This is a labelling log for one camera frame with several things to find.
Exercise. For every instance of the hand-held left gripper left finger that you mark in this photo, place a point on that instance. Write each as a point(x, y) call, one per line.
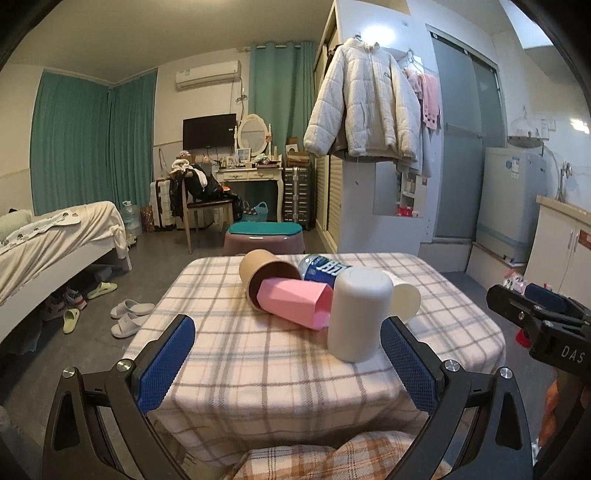
point(167, 364)

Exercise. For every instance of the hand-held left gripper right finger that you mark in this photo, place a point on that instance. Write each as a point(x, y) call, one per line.
point(408, 364)

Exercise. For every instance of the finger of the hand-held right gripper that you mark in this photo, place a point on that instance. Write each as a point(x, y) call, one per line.
point(545, 296)
point(508, 302)

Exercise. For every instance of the pink faceted cup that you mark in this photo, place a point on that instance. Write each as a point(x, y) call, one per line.
point(295, 302)

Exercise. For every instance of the small white cup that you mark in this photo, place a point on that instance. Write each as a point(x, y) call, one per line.
point(406, 297)

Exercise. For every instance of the tall white plastic cup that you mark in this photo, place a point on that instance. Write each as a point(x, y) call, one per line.
point(358, 314)

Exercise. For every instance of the brown paper cup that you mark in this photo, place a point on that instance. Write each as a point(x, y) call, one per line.
point(265, 274)

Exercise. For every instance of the person's right hand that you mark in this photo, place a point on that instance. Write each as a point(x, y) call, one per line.
point(550, 410)

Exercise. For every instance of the white sink cabinet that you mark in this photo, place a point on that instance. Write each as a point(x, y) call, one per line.
point(561, 244)

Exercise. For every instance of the white slipper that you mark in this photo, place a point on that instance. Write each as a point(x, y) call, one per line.
point(128, 325)
point(134, 307)

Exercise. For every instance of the plaid-covered table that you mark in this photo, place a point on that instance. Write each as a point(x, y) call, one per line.
point(258, 374)

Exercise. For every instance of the yellow-green slipper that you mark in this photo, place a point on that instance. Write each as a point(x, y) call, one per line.
point(71, 321)
point(102, 290)

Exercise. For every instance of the white washing machine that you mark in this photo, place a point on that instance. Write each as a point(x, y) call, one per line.
point(508, 198)

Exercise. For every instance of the chrome faucet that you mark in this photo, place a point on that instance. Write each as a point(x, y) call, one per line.
point(563, 180)

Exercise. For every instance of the grey sneakers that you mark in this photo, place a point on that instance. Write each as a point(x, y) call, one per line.
point(64, 302)

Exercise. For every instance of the person's plaid trousers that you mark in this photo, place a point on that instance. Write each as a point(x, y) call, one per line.
point(332, 459)

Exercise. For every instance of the blue labelled can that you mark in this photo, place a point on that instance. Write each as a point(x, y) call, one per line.
point(323, 270)

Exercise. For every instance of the patterned gift bag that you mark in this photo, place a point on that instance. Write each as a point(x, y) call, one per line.
point(147, 219)

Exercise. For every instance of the clear water jug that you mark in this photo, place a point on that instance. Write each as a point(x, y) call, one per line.
point(130, 219)

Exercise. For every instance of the frosted glass sliding door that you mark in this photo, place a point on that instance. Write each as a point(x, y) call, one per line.
point(455, 152)

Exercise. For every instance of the white suitcase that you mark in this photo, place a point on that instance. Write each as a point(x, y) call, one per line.
point(161, 205)

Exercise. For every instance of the teal cushioned stool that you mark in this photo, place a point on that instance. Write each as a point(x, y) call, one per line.
point(263, 235)

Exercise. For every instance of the wooden chair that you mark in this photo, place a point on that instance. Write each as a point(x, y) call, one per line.
point(207, 207)

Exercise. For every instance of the white bed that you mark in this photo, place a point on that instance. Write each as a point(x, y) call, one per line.
point(51, 251)

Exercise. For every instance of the white wardrobe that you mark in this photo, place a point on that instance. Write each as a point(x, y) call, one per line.
point(355, 207)

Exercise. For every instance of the teal basket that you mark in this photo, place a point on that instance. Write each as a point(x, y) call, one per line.
point(256, 212)

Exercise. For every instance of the pile of clothes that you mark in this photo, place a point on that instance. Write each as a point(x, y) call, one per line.
point(198, 182)

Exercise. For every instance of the silver suitcase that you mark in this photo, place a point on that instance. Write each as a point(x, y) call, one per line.
point(298, 198)

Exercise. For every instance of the white dressing table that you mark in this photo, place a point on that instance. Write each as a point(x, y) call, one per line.
point(251, 177)

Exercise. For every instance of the green pillow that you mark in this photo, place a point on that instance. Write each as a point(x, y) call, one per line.
point(14, 224)

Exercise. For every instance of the pink hanging garment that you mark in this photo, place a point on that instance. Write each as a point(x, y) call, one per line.
point(429, 101)

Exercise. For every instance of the narrow green curtain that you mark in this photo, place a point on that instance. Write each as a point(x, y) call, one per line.
point(134, 138)

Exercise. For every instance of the black television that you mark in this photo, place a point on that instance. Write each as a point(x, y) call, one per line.
point(208, 131)

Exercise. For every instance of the wide green curtain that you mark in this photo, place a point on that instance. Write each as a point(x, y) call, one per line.
point(69, 143)

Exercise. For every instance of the white puffer jacket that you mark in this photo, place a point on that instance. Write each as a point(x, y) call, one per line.
point(360, 106)

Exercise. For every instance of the oval white mirror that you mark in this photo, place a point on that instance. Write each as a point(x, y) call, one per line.
point(253, 134)

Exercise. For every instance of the white air conditioner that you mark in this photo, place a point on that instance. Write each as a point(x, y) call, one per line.
point(207, 74)

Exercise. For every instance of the tall teal curtain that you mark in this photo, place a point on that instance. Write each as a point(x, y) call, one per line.
point(281, 92)

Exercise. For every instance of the white photo frame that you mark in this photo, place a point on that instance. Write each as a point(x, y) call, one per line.
point(243, 155)

